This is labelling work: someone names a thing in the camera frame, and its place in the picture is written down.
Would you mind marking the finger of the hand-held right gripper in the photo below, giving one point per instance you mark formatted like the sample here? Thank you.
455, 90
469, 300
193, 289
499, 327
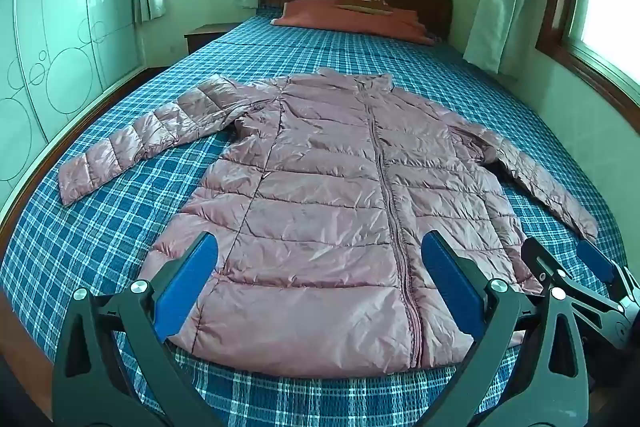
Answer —
537, 254
595, 259

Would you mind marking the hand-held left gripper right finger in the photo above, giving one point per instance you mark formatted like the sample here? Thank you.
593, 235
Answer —
450, 279

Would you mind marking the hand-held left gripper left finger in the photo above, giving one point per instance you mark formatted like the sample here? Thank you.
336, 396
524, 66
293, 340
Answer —
186, 277

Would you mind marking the pink puffer jacket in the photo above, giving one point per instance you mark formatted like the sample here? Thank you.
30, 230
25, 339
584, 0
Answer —
325, 182

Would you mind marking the bed with blue plaid sheet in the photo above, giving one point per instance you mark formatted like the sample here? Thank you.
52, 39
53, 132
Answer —
125, 217

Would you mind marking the wooden nightstand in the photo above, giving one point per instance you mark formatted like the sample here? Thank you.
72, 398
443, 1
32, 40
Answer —
205, 36

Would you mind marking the wardrobe with patterned glass doors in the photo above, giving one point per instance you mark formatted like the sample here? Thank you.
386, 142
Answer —
55, 32

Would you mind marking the small brown patterned cushion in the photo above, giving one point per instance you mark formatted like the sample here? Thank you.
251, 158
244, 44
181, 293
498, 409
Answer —
362, 0

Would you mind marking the orange pillow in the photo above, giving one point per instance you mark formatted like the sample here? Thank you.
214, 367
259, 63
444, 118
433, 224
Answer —
320, 17

